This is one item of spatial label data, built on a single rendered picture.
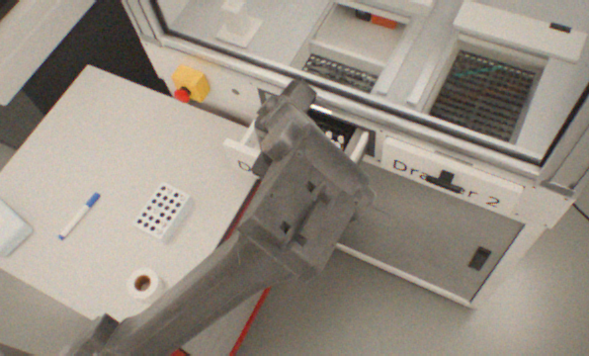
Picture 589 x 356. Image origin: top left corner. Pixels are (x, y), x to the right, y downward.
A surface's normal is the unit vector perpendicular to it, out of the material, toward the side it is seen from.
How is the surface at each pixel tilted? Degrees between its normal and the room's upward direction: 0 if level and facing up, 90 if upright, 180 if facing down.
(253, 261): 63
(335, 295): 0
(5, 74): 90
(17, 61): 90
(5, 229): 0
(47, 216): 0
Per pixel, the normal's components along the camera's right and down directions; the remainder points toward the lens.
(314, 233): 0.47, -0.28
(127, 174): -0.10, -0.46
